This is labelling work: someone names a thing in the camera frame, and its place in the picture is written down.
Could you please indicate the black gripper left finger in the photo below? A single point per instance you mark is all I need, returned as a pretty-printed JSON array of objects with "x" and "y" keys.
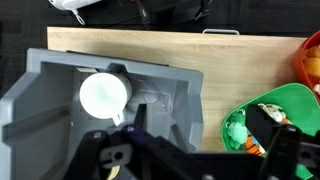
[{"x": 146, "y": 153}]

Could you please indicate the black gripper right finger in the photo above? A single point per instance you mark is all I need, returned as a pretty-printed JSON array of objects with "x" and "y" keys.
[{"x": 283, "y": 150}]

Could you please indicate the orange tiger plush toy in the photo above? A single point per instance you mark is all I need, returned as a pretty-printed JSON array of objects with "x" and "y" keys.
[{"x": 255, "y": 148}]

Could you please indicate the beige plush toy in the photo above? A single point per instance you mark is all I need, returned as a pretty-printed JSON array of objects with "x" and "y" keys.
[{"x": 275, "y": 113}]

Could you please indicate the green plush toy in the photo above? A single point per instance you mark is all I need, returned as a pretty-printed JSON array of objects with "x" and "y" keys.
[{"x": 237, "y": 131}]

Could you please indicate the pink plush toy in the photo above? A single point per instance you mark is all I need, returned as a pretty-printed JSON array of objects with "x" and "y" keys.
[{"x": 317, "y": 88}]

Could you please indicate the grey plastic tub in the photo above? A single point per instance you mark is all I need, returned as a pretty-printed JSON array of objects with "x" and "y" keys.
[{"x": 33, "y": 100}]

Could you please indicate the green bowl with toys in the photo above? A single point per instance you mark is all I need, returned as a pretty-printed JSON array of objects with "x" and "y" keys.
[{"x": 300, "y": 100}]

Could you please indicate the white mug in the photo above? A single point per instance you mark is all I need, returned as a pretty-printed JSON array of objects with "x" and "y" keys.
[{"x": 103, "y": 95}]

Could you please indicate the red bowl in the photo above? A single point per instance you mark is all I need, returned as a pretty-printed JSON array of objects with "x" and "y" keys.
[{"x": 298, "y": 63}]

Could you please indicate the black robot table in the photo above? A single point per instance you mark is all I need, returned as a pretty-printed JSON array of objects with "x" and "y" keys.
[{"x": 266, "y": 16}]

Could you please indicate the white plastic device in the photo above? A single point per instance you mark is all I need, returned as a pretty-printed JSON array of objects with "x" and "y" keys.
[{"x": 70, "y": 3}]

